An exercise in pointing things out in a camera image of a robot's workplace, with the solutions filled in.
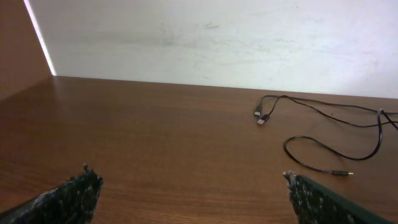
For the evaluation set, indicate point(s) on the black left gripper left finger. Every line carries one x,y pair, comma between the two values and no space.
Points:
74,201

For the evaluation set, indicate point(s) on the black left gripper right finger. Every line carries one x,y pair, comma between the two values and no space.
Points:
315,203

